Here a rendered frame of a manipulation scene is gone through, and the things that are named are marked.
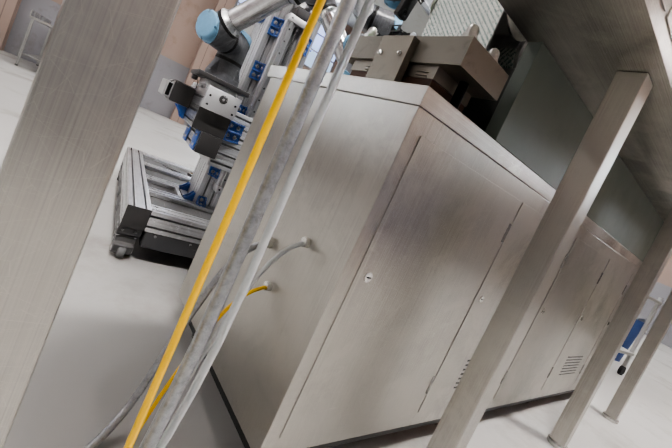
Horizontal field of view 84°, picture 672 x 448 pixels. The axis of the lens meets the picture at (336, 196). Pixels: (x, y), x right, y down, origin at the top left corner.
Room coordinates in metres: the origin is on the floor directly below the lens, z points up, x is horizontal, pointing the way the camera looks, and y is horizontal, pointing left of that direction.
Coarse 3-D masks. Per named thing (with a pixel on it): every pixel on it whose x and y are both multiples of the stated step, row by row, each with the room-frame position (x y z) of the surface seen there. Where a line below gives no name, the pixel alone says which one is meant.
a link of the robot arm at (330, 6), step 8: (328, 0) 1.50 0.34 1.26; (312, 8) 1.52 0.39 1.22; (328, 8) 1.50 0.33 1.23; (336, 8) 1.52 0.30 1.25; (320, 16) 1.52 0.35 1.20; (328, 16) 1.50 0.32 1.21; (328, 24) 1.50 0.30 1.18; (344, 32) 1.50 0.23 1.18; (336, 48) 1.48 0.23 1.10; (336, 56) 1.49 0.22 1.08
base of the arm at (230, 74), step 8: (216, 56) 1.62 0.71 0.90; (224, 56) 1.61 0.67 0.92; (216, 64) 1.60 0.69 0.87; (224, 64) 1.60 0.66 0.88; (232, 64) 1.62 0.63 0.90; (208, 72) 1.60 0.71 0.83; (216, 72) 1.59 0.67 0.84; (224, 72) 1.60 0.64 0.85; (232, 72) 1.62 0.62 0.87; (224, 80) 1.60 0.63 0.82; (232, 80) 1.62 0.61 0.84
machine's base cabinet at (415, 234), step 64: (256, 128) 1.14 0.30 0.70; (320, 128) 0.90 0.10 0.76; (384, 128) 0.74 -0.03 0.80; (448, 128) 0.77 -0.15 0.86; (256, 192) 1.02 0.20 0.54; (320, 192) 0.82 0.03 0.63; (384, 192) 0.71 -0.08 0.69; (448, 192) 0.82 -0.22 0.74; (512, 192) 0.99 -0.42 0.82; (320, 256) 0.76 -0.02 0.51; (384, 256) 0.75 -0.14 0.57; (448, 256) 0.89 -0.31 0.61; (512, 256) 1.10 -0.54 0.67; (576, 256) 1.41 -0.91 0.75; (192, 320) 1.05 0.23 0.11; (256, 320) 0.84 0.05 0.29; (320, 320) 0.70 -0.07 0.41; (384, 320) 0.82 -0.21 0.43; (448, 320) 0.98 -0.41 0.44; (576, 320) 1.66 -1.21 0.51; (256, 384) 0.77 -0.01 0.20; (320, 384) 0.75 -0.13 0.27; (384, 384) 0.89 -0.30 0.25; (448, 384) 1.10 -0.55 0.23; (512, 384) 1.43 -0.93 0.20; (576, 384) 2.04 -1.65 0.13
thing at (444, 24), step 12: (480, 12) 1.01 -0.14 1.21; (492, 12) 0.98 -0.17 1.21; (432, 24) 1.12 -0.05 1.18; (444, 24) 1.09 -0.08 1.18; (456, 24) 1.06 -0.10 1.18; (468, 24) 1.03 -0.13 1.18; (480, 24) 1.00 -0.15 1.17; (492, 24) 0.97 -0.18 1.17; (480, 36) 0.98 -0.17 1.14; (492, 36) 0.96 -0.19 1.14
